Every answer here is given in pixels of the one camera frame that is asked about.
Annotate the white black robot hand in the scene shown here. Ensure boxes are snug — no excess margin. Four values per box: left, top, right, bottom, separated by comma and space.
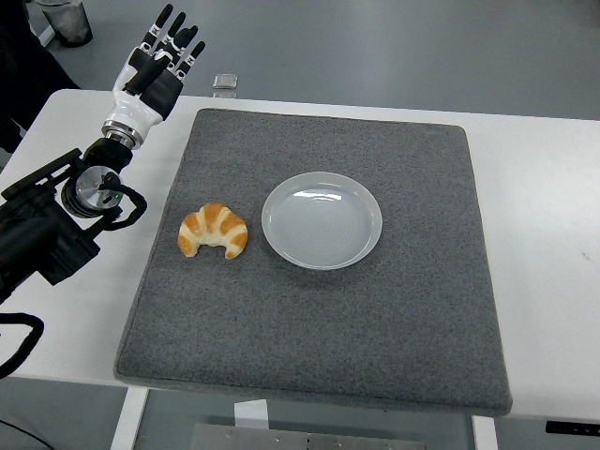
110, 3, 208, 133

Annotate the golden croissant bread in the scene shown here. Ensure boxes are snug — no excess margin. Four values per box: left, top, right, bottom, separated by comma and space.
177, 202, 249, 261

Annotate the pale grey round plate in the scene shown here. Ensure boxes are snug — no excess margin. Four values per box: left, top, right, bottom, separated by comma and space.
261, 171, 384, 271

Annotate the dark round bin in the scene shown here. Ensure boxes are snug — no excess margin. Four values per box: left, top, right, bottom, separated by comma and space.
36, 0, 94, 49

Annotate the grey felt mat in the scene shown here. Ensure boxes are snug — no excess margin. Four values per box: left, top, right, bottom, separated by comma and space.
114, 108, 514, 416

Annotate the white table leg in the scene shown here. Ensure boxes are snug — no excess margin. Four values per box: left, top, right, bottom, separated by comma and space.
471, 414, 499, 450
110, 386, 150, 450

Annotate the black table control panel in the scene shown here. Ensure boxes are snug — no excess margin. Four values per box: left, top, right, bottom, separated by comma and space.
545, 420, 600, 435

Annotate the white table centre bracket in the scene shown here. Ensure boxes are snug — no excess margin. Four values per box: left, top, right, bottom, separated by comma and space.
232, 398, 269, 430

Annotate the thin black floor cable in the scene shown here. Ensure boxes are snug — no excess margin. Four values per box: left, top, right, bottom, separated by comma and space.
0, 416, 38, 444

